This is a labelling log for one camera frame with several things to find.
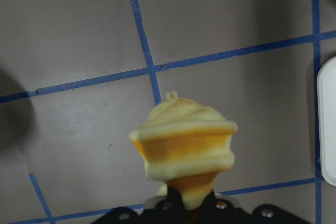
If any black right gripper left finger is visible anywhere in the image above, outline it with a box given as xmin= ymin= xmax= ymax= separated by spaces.
xmin=93 ymin=187 xmax=185 ymax=223

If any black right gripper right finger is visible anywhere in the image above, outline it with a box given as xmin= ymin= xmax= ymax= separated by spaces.
xmin=199 ymin=191 xmax=308 ymax=224

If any yellow croissant bread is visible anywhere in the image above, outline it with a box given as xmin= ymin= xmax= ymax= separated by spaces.
xmin=129 ymin=91 xmax=237 ymax=210

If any white rectangular tray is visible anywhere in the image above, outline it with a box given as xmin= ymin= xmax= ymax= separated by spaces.
xmin=317 ymin=57 xmax=335 ymax=186

